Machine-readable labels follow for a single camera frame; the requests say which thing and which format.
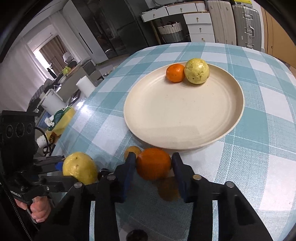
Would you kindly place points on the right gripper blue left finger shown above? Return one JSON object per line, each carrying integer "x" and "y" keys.
{"x": 124, "y": 176}

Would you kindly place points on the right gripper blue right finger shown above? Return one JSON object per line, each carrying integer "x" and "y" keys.
{"x": 183, "y": 174}

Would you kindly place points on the brown longan fruit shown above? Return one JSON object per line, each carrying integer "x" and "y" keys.
{"x": 132, "y": 149}
{"x": 168, "y": 189}

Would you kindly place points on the orange tangerine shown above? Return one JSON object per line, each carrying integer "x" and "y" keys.
{"x": 153, "y": 164}
{"x": 175, "y": 73}

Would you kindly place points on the green yellow guava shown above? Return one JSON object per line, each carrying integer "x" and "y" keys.
{"x": 197, "y": 71}

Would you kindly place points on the person's left hand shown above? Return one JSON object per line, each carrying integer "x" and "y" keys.
{"x": 40, "y": 208}

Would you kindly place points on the cream round plate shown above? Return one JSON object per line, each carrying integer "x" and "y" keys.
{"x": 183, "y": 116}

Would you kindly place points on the teal checkered tablecloth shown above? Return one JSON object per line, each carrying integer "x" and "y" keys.
{"x": 258, "y": 155}

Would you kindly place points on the white paper towel roll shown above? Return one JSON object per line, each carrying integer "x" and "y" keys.
{"x": 85, "y": 85}

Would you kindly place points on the woven laundry basket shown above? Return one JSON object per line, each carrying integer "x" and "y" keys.
{"x": 172, "y": 32}

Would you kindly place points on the black refrigerator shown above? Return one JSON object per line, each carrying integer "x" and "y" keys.
{"x": 126, "y": 17}

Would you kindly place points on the white drawer desk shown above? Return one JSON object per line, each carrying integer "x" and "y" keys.
{"x": 193, "y": 16}

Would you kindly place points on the wooden door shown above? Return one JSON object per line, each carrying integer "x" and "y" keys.
{"x": 277, "y": 43}

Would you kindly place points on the beige suitcase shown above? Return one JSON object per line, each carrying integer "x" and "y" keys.
{"x": 222, "y": 21}

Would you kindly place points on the silver suitcase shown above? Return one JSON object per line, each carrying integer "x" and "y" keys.
{"x": 248, "y": 27}

